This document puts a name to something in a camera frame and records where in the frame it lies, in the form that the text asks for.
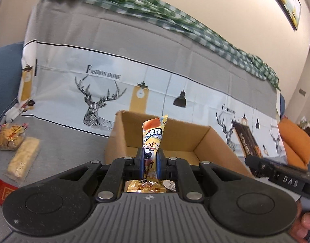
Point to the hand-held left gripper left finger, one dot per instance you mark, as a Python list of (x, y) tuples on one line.
[(138, 162)]

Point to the orange cushion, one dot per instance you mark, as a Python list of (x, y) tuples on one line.
[(294, 139)]

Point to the grey wall switch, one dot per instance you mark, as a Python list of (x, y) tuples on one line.
[(302, 92)]

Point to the grey deer print sofa cover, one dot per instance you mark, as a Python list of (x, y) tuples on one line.
[(94, 30)]

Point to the yellow snack packet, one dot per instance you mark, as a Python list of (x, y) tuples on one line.
[(152, 136)]

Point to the green checkered cloth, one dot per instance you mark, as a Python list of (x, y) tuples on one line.
[(170, 12)]

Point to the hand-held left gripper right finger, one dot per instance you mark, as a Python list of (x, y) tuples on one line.
[(161, 164)]

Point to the clear bag of fried snacks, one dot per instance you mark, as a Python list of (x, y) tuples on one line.
[(10, 138)]

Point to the pale cracker bar packet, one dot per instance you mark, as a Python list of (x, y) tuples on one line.
[(23, 159)]

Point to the black snack bar packet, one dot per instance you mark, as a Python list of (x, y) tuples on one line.
[(247, 139)]

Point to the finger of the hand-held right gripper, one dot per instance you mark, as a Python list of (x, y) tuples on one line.
[(261, 168)]

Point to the red square packet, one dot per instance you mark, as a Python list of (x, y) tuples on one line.
[(4, 191)]

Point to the cardboard box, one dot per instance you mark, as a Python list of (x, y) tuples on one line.
[(185, 139)]

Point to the person's right hand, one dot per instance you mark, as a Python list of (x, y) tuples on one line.
[(309, 224)]

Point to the dark zipper strip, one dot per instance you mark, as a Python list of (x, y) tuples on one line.
[(5, 110)]

